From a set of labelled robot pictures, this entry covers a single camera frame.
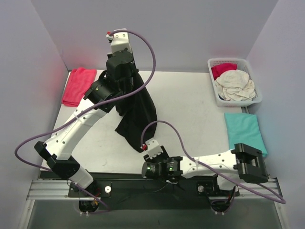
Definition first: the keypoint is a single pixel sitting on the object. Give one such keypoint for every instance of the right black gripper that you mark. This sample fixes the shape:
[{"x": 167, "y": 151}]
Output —
[{"x": 147, "y": 157}]

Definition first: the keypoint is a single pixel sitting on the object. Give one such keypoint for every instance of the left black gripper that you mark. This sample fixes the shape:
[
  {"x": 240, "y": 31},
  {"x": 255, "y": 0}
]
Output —
[{"x": 133, "y": 78}]

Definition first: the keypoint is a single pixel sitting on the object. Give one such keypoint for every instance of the black t shirt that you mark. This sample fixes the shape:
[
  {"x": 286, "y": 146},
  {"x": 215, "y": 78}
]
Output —
[{"x": 137, "y": 111}]

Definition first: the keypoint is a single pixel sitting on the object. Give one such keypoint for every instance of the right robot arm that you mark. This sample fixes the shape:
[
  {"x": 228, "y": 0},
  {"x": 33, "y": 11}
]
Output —
[{"x": 245, "y": 161}]

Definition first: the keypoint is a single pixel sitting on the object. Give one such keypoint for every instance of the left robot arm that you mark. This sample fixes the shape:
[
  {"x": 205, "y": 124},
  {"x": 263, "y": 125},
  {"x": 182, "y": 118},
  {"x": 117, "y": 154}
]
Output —
[{"x": 57, "y": 150}]

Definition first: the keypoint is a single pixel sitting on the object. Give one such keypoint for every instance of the folded pink t shirt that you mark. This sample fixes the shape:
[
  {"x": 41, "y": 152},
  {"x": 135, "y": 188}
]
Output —
[{"x": 78, "y": 83}]

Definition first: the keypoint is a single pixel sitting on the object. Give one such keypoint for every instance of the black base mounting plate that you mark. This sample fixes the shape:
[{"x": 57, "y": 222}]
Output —
[{"x": 132, "y": 192}]

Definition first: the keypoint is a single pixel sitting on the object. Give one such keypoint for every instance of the red t shirt in basket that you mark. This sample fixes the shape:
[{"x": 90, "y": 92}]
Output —
[{"x": 221, "y": 68}]

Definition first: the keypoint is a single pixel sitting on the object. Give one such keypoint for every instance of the folded teal t shirt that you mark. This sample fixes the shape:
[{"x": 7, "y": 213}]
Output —
[{"x": 244, "y": 128}]

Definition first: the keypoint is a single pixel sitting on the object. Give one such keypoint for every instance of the cream t shirt in basket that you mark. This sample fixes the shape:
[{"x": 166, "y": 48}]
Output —
[{"x": 235, "y": 85}]

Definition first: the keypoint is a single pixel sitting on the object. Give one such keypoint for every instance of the white laundry basket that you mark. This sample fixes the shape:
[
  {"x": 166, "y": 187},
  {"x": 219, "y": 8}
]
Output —
[{"x": 243, "y": 65}]

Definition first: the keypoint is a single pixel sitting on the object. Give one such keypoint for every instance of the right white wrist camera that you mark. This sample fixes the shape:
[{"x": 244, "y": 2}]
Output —
[{"x": 152, "y": 149}]

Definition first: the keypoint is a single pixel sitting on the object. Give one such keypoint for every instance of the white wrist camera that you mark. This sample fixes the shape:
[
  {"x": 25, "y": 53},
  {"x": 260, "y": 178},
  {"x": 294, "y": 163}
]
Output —
[
  {"x": 152, "y": 149},
  {"x": 119, "y": 41}
]

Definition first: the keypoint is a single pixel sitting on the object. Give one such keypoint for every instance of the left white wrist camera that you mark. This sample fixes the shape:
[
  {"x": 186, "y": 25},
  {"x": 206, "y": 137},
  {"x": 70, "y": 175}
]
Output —
[{"x": 119, "y": 41}]

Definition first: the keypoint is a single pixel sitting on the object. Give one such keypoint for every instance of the aluminium rail frame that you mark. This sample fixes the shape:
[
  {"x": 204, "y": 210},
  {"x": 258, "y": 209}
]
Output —
[{"x": 49, "y": 207}]

